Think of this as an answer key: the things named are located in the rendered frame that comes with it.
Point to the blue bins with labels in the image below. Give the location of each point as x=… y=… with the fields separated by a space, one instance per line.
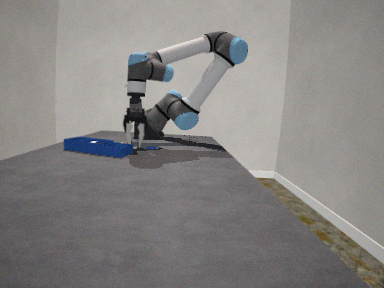
x=107 y=148

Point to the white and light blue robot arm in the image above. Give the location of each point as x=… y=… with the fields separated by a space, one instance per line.
x=229 y=50

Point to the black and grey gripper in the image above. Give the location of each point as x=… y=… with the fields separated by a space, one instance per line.
x=141 y=127

